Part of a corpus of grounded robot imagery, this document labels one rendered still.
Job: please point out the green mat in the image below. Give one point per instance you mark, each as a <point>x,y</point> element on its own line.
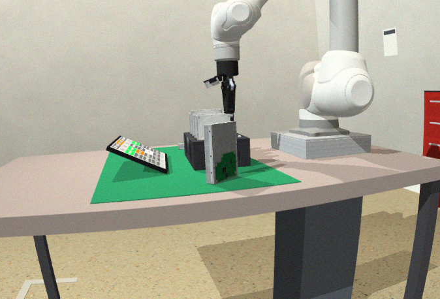
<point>125,180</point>

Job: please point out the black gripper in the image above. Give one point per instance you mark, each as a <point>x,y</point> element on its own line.
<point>228,69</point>

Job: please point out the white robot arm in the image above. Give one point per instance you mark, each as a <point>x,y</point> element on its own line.
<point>343,88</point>

